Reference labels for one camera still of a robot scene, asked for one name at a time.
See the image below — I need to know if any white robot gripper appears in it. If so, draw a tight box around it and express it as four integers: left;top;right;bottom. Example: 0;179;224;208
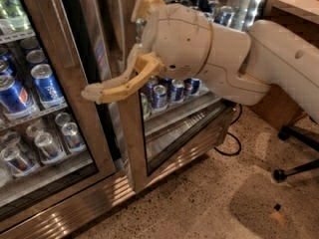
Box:
81;0;212;105

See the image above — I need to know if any fridge glass door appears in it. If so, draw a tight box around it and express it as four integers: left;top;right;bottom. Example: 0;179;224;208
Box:
0;0;118;232
74;0;277;194

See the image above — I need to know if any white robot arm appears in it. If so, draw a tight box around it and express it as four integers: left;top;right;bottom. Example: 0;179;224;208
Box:
82;0;319;121

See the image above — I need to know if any stainless fridge base grille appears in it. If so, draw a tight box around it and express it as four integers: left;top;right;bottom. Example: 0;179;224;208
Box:
0;100;235;239

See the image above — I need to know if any blue can lower shelf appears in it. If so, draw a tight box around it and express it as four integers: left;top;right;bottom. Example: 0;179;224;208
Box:
152;85;167;111

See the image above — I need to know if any green can lower shelf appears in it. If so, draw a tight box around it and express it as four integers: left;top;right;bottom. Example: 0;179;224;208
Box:
141;93;151;119

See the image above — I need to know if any front blue pepsi can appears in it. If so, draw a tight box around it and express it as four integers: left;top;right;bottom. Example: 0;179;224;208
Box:
31;64;65;109

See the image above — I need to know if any blue pepsi can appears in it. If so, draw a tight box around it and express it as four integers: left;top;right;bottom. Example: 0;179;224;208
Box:
31;64;65;109
0;75;37;120

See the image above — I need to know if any left blue pepsi can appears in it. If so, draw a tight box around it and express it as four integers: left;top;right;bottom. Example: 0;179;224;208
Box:
0;75;37;120

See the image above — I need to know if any silver can bottom left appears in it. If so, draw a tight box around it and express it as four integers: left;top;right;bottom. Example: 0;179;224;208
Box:
34;132;66;164

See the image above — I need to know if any wooden cabinet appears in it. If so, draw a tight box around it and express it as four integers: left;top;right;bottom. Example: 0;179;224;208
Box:
250;6;319;130

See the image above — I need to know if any black office chair base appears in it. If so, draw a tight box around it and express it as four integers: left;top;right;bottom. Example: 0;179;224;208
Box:
272;117;319;184

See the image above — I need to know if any black power cable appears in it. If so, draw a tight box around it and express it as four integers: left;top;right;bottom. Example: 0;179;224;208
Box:
212;102;243;156

